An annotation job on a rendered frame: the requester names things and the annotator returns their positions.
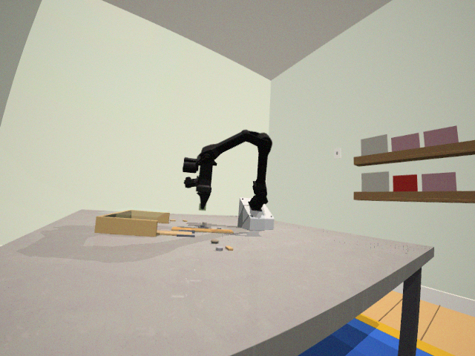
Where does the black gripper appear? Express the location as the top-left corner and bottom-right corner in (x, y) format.
(196, 174), (212, 209)

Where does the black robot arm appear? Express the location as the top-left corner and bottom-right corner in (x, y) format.
(183, 130), (272, 211)

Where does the tan strip with blue lines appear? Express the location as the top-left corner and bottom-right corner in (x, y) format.
(157, 230), (191, 236)

